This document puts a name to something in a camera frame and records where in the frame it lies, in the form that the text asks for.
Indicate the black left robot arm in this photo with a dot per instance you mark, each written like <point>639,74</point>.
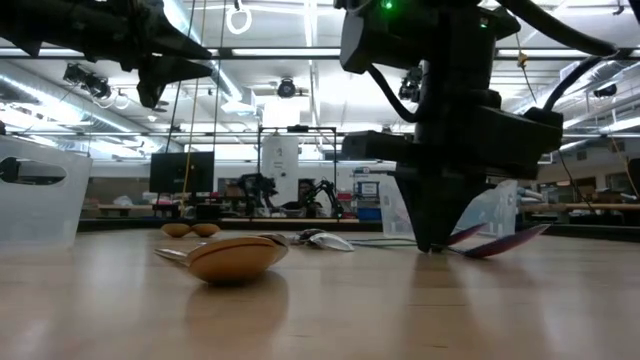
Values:
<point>35,25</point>

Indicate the black monitor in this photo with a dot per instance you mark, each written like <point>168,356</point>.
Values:
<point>180,172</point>

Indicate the black ceiling spotlights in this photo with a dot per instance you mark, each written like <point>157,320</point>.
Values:
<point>87,80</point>

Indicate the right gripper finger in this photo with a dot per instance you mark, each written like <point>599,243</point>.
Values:
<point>417,205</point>
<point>455,205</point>

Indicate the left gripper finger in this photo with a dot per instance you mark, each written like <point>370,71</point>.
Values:
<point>160,72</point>
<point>177,47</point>

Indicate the wooden workbench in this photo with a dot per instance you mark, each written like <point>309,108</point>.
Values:
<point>575,206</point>

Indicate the black overhead crossbar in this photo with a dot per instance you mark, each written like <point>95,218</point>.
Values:
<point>222,52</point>

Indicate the black ceiling device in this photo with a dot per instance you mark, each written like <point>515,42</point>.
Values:
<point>606,91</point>

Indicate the person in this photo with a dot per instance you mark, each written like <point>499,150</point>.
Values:
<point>306,190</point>

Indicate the black ceiling camera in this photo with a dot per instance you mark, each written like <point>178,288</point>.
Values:
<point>286,89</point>

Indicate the blue white box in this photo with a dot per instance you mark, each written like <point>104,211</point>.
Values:
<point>367,190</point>

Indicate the blue storage bin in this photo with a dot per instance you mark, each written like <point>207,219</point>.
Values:
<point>369,214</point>

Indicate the black background robot arm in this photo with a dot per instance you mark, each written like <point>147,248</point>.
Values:
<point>257,187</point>
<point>327,189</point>

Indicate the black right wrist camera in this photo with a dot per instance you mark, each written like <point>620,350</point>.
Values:
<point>385,42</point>

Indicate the clear plastic bin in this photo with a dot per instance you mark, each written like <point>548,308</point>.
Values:
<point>45,215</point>
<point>500,210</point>

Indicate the black cage frame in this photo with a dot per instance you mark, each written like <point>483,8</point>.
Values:
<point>272,129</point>

